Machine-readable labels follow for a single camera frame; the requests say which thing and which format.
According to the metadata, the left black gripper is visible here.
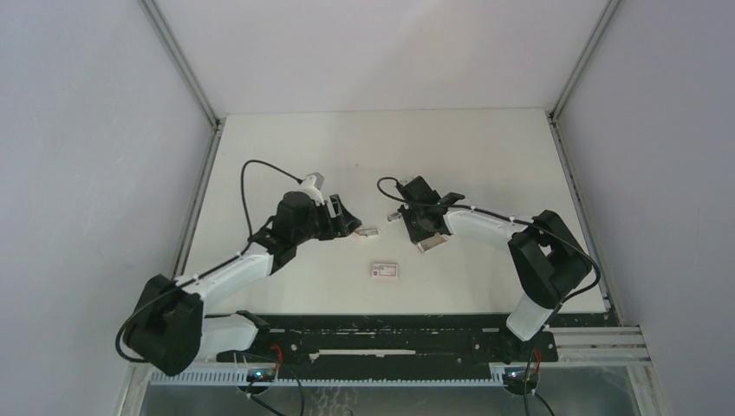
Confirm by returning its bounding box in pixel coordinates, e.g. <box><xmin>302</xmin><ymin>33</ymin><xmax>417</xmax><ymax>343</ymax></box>
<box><xmin>292</xmin><ymin>194</ymin><xmax>360</xmax><ymax>245</ymax></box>

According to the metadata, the pink white stapler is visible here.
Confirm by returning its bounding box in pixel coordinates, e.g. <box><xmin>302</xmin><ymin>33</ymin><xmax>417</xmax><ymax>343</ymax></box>
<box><xmin>354</xmin><ymin>227</ymin><xmax>380</xmax><ymax>237</ymax></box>

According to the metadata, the cardboard staple box tray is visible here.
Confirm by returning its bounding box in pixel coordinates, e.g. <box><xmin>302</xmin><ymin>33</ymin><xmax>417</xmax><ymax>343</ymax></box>
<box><xmin>416</xmin><ymin>233</ymin><xmax>448</xmax><ymax>253</ymax></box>

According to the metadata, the red white staple box sleeve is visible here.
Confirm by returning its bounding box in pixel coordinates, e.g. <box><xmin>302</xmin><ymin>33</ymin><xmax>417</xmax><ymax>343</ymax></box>
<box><xmin>371</xmin><ymin>262</ymin><xmax>399</xmax><ymax>281</ymax></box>

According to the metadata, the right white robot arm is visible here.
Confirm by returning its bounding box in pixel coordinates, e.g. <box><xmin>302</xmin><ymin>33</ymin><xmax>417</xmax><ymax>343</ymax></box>
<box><xmin>395</xmin><ymin>176</ymin><xmax>598</xmax><ymax>361</ymax></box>

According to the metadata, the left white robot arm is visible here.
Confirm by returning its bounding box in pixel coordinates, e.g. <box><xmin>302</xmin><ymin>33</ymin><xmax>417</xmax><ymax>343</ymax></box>
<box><xmin>114</xmin><ymin>191</ymin><xmax>362</xmax><ymax>376</ymax></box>

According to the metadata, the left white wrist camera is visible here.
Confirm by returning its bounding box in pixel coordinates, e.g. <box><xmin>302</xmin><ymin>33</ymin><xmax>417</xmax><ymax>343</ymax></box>
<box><xmin>297</xmin><ymin>172</ymin><xmax>324</xmax><ymax>206</ymax></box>

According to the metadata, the left black camera cable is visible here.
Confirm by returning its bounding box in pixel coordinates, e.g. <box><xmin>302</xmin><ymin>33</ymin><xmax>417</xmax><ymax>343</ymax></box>
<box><xmin>114</xmin><ymin>159</ymin><xmax>304</xmax><ymax>364</ymax></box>

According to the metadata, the black camera cable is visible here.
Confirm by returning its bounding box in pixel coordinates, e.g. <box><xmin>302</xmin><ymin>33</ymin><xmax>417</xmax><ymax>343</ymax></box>
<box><xmin>376</xmin><ymin>176</ymin><xmax>602</xmax><ymax>416</ymax></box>
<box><xmin>114</xmin><ymin>159</ymin><xmax>304</xmax><ymax>364</ymax></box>

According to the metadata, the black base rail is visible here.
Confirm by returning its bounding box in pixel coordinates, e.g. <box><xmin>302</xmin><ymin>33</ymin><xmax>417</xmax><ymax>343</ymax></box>
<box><xmin>206</xmin><ymin>312</ymin><xmax>621</xmax><ymax>381</ymax></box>

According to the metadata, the right black camera cable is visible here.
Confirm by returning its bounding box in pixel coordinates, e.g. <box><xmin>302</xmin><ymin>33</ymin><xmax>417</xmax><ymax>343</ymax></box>
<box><xmin>376</xmin><ymin>176</ymin><xmax>602</xmax><ymax>416</ymax></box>

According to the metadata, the white slotted cable duct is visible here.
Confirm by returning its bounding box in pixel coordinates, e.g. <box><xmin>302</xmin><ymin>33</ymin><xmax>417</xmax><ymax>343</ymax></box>
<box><xmin>149</xmin><ymin>367</ymin><xmax>522</xmax><ymax>387</ymax></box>

